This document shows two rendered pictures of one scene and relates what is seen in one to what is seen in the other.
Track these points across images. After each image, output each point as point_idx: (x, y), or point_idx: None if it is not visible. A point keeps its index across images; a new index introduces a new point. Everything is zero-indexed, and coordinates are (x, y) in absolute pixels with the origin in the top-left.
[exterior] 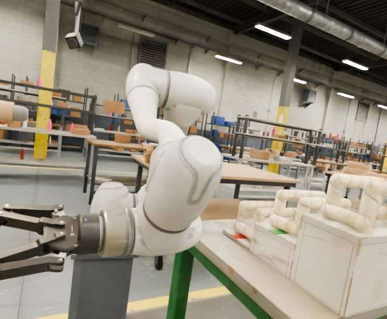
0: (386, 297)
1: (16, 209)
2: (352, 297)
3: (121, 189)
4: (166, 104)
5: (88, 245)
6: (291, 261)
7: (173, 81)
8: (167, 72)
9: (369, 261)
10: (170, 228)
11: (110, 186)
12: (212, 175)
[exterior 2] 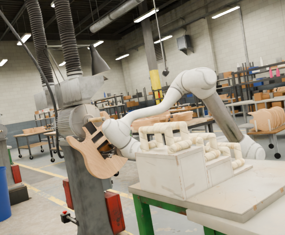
0: (160, 190)
1: None
2: (141, 180)
3: (221, 139)
4: (186, 90)
5: (115, 152)
6: None
7: (183, 78)
8: (183, 73)
9: (142, 164)
10: (117, 147)
11: (216, 137)
12: (104, 130)
